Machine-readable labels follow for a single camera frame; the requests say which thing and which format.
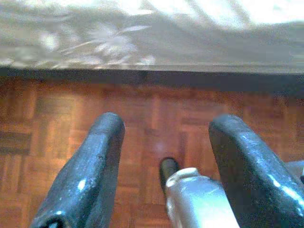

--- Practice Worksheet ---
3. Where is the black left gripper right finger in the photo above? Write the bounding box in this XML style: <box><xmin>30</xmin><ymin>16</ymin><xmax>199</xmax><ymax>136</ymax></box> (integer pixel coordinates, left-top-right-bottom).
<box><xmin>208</xmin><ymin>114</ymin><xmax>304</xmax><ymax>228</ymax></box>

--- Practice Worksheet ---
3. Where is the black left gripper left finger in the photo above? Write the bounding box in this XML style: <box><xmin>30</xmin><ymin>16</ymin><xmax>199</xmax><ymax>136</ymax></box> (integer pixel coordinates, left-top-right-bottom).
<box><xmin>29</xmin><ymin>112</ymin><xmax>126</xmax><ymax>228</ymax></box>

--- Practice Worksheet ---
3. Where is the silver robot left leg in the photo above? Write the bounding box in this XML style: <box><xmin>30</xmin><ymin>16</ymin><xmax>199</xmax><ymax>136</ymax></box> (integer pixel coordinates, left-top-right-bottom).
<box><xmin>165</xmin><ymin>167</ymin><xmax>240</xmax><ymax>228</ymax></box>

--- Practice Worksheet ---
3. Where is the black robot left foot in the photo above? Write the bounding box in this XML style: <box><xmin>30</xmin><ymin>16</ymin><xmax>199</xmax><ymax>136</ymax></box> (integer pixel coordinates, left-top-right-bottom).
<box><xmin>159</xmin><ymin>158</ymin><xmax>180</xmax><ymax>195</ymax></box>

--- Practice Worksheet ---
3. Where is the dark bed base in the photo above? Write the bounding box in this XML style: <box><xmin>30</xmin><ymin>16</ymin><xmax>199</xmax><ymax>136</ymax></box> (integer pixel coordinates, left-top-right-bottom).
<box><xmin>0</xmin><ymin>66</ymin><xmax>304</xmax><ymax>98</ymax></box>

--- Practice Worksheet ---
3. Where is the beige floral bed sheet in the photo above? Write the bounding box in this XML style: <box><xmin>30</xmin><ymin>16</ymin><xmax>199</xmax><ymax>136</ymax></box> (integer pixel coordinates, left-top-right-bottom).
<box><xmin>0</xmin><ymin>0</ymin><xmax>304</xmax><ymax>73</ymax></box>

